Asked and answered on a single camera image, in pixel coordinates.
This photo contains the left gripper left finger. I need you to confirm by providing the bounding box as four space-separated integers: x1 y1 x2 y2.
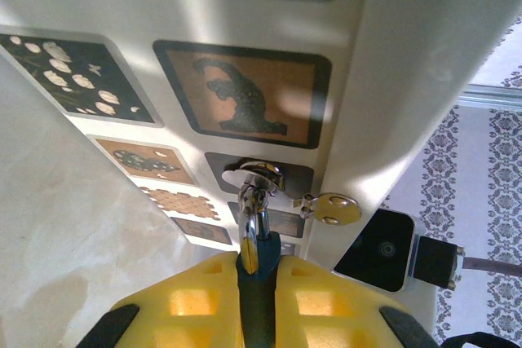
75 252 246 348

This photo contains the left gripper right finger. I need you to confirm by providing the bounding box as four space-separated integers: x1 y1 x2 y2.
276 256 440 348

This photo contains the silver round-head key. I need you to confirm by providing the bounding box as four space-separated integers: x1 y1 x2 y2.
292 192 363 227

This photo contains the white box with picture tiles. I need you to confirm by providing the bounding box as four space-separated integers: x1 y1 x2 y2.
0 0 522 348

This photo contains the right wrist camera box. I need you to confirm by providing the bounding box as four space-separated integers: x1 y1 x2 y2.
332 208 466 294

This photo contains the aluminium frame post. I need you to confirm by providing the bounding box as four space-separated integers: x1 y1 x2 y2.
456 83 522 112

